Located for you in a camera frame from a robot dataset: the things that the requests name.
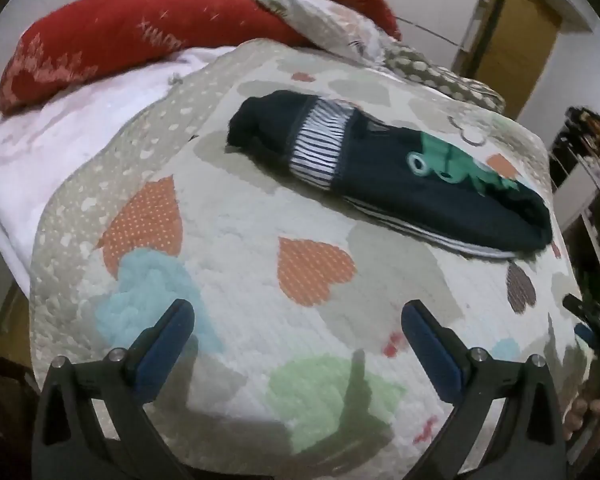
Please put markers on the beige patterned pillow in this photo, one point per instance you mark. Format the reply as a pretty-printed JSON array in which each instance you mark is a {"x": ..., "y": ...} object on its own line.
[{"x": 325, "y": 25}]

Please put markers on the white shelf unit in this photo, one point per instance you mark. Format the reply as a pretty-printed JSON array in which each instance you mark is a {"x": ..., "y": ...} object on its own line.
[{"x": 587, "y": 170}]

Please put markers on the checkered green white pillow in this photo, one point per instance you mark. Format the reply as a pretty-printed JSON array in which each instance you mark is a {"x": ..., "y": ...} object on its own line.
[{"x": 440, "y": 77}]

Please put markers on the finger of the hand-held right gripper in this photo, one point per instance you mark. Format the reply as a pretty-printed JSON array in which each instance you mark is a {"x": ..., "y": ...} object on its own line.
[{"x": 597, "y": 317}]

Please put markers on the red pillow with white print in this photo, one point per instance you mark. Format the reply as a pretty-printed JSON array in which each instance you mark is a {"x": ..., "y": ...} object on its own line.
[{"x": 145, "y": 25}]

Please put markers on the pale pink fleece blanket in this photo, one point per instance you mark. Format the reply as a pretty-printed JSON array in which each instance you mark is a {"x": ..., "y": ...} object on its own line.
[{"x": 55, "y": 150}]

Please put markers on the person's right hand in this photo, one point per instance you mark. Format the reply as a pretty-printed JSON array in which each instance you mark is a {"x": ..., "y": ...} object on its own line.
[{"x": 587, "y": 417}]

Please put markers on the navy pants with striped cuffs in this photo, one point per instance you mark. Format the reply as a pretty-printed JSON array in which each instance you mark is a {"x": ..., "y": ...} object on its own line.
[{"x": 395, "y": 180}]

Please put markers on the heart print quilt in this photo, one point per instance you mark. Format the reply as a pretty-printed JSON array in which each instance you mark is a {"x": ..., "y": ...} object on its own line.
[{"x": 280, "y": 240}]

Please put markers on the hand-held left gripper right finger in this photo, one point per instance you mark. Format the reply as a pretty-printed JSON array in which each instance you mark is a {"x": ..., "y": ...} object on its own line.
[{"x": 430, "y": 345}]

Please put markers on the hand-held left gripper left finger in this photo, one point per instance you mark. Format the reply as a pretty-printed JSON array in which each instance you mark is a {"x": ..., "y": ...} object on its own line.
[{"x": 166, "y": 340}]

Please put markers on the brown wooden door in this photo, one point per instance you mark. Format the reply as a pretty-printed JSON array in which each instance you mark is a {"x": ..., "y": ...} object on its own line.
[{"x": 517, "y": 40}]

